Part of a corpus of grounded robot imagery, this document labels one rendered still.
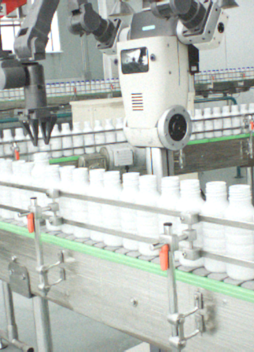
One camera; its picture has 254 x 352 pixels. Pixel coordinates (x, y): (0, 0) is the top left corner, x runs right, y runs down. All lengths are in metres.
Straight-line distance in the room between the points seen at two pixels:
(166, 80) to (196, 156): 1.32
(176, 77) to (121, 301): 0.97
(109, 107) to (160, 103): 3.47
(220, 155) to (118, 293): 2.14
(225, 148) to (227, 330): 2.34
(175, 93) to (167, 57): 0.13
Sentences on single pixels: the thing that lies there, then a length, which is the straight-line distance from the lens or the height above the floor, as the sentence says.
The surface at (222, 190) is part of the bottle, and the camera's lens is 1.07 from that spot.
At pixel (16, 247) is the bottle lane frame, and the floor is 0.94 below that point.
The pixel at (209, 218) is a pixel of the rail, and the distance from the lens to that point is 1.05.
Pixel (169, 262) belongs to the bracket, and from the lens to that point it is 1.04.
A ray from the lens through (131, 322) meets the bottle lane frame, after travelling 1.28.
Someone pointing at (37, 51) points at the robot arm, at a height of 1.45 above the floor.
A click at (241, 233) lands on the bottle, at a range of 1.03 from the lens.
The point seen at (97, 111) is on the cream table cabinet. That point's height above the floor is 1.09.
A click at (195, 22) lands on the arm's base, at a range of 1.90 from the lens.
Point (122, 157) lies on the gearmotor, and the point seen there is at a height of 0.98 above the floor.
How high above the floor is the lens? 1.37
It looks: 10 degrees down
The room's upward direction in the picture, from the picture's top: 5 degrees counter-clockwise
